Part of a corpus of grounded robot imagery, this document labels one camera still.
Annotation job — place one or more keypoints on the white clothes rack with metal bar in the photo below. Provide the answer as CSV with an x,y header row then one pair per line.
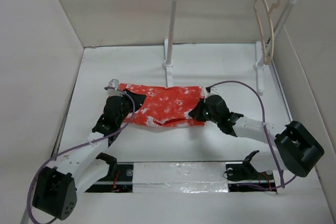
x,y
220,21

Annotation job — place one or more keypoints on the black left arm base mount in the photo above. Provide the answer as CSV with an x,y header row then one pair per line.
x,y
118,179

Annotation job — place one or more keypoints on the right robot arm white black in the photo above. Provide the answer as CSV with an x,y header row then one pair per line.
x,y
292,147

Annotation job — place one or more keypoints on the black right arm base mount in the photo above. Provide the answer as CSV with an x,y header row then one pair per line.
x,y
242,177

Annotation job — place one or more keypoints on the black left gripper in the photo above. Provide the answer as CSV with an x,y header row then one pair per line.
x,y
139,98

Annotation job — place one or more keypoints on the orange white-speckled trousers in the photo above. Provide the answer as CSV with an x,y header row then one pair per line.
x,y
165,107

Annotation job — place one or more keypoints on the silver foil tape strip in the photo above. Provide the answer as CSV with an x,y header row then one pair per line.
x,y
179,177

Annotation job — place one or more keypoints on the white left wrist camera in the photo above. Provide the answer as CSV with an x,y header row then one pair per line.
x,y
113,87

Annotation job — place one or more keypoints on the wooden clothes hanger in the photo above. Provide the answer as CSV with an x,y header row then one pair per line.
x,y
263,13

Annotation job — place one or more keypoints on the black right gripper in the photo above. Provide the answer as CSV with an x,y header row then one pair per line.
x,y
196,112

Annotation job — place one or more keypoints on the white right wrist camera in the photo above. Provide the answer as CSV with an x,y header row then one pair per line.
x,y
209,91

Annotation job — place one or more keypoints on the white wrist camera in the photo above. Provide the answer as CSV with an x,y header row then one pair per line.
x,y
209,91
113,87

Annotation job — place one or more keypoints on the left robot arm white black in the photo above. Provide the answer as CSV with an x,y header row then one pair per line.
x,y
57,184

